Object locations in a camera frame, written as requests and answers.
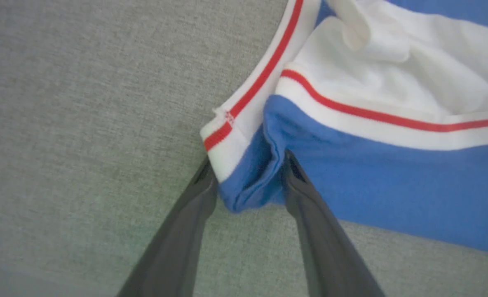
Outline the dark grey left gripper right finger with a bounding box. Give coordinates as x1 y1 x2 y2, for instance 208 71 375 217
282 149 386 297

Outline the grey fabric sofa surface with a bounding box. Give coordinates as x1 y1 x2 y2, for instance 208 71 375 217
0 0 488 297

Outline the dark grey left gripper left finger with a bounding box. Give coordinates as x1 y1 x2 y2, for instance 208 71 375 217
115 158 219 297

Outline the blue white red-striped garment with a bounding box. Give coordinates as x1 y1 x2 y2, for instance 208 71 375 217
199 0 488 257

